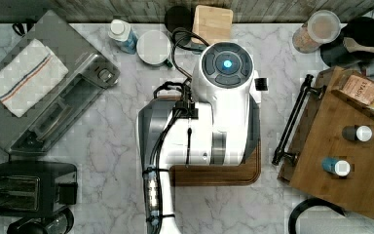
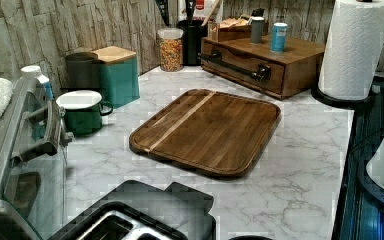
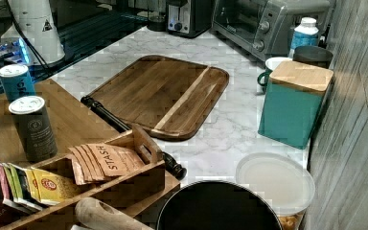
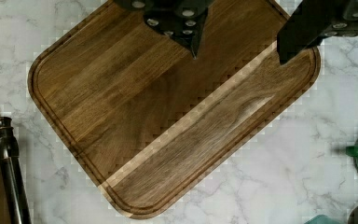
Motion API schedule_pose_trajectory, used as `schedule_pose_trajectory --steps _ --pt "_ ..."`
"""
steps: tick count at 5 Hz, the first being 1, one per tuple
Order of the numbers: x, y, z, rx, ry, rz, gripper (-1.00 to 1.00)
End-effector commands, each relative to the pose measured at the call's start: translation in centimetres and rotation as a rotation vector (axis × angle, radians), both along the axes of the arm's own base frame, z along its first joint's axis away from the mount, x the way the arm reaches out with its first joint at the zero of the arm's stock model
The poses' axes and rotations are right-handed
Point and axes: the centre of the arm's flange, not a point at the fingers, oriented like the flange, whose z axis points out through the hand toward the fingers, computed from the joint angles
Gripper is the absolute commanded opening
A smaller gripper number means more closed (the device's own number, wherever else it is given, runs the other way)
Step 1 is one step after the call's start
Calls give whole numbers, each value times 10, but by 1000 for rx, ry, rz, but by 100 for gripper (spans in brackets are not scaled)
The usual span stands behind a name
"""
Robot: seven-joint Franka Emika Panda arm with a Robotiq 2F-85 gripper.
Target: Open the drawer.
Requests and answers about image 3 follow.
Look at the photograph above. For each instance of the black round pot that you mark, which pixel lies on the black round pot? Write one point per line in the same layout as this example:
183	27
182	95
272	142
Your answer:
216	205

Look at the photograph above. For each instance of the yellow tea packet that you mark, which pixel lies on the yellow tea packet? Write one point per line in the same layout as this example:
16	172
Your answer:
49	188

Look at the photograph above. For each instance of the black toaster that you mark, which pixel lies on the black toaster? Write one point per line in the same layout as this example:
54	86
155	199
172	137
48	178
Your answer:
189	18

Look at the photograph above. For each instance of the wooden cutting board tray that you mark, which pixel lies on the wooden cutting board tray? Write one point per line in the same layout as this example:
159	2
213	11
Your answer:
168	97

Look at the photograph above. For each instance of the dark grey spice shaker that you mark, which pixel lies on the dark grey spice shaker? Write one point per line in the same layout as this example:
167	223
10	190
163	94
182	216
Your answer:
34	128

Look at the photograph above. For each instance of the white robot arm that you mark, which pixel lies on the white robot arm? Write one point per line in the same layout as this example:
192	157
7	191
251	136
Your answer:
33	18

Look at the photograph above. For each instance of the orange Stash tea packets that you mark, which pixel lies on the orange Stash tea packets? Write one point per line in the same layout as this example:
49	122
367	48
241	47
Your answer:
94	163

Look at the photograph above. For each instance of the wooden spoon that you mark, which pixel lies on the wooden spoon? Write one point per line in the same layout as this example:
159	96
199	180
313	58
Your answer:
98	215

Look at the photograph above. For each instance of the teal tin with wooden lid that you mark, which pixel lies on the teal tin with wooden lid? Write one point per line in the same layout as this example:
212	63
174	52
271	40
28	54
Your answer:
293	97

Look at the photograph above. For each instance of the green tea packets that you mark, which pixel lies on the green tea packets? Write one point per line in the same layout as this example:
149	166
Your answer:
19	189

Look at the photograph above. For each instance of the dark grey cup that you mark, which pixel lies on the dark grey cup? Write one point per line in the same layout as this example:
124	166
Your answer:
313	55

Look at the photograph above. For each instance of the blue spice shaker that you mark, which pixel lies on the blue spice shaker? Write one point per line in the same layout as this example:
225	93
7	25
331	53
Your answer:
16	81

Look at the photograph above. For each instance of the blue bottle white cap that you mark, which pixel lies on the blue bottle white cap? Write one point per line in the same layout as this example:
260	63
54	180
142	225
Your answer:
305	34

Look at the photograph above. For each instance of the silver toaster oven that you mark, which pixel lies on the silver toaster oven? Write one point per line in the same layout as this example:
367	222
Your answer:
264	28

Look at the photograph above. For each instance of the green mug white inside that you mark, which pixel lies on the green mug white inside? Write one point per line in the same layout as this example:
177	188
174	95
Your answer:
269	66

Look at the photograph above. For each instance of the wooden tea organizer box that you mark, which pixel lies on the wooden tea organizer box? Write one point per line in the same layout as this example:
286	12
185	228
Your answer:
121	192

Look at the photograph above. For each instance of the clear jar with plastic lid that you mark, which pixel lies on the clear jar with plastic lid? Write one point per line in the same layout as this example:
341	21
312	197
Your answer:
282	183

